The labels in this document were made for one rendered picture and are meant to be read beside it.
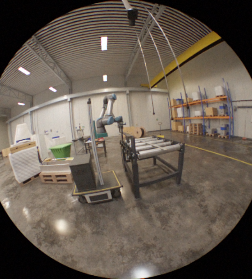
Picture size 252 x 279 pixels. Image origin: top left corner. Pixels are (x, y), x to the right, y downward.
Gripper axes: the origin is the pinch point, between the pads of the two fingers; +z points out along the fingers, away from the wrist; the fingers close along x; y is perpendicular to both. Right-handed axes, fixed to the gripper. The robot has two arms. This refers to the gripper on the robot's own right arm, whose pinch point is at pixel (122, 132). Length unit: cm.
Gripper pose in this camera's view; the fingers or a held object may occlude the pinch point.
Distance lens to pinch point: 174.0
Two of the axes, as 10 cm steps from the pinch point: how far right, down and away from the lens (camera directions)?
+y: -9.8, 1.3, -1.6
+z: 1.0, 9.8, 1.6
